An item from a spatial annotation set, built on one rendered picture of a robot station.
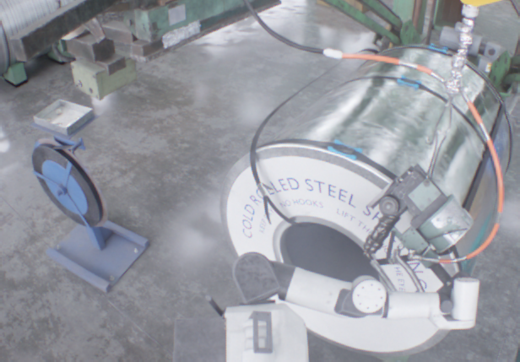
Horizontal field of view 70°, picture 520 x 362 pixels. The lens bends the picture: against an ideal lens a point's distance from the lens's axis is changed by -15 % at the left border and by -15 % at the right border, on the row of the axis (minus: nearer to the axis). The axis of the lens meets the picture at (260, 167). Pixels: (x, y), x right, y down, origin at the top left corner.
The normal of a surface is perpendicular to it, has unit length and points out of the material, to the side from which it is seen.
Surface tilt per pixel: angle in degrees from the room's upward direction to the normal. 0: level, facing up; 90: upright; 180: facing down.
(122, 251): 0
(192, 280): 0
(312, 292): 43
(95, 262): 0
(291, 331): 37
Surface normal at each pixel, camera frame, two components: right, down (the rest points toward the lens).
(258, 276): -0.10, -0.30
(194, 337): -0.16, -0.60
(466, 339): 0.00, -0.78
